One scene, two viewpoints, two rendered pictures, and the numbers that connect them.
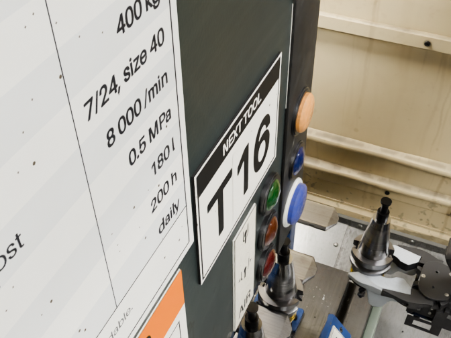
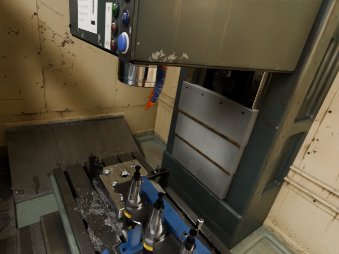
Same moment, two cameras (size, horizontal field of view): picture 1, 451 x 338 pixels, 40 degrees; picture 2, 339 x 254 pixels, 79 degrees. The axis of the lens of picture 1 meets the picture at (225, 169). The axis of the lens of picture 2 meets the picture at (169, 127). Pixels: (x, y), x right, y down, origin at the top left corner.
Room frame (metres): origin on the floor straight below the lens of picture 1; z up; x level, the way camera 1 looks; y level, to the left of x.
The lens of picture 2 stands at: (0.56, -0.36, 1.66)
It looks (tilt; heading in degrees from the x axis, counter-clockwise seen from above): 24 degrees down; 115
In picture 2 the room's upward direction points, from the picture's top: 10 degrees clockwise
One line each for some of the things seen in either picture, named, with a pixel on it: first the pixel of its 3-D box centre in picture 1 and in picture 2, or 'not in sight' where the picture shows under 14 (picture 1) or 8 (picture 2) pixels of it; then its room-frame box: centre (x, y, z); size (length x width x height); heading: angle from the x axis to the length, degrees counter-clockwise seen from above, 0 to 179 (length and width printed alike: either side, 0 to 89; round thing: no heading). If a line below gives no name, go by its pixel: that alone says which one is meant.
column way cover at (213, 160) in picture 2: not in sight; (204, 138); (0.30, 0.67, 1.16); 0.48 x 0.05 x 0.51; 155
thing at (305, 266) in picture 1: (293, 265); not in sight; (0.57, -0.10, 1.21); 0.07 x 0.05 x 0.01; 65
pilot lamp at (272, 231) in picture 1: (269, 230); (113, 27); (0.25, -0.03, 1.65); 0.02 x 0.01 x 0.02; 155
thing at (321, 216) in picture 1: (316, 214); not in sight; (0.67, -0.14, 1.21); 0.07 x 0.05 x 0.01; 65
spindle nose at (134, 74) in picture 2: not in sight; (140, 65); (0.12, 0.27, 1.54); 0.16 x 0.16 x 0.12
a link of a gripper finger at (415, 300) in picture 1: (411, 292); not in sight; (0.53, -0.27, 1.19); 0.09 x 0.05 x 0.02; 78
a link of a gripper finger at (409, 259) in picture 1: (387, 261); not in sight; (0.60, -0.25, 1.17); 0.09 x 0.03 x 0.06; 52
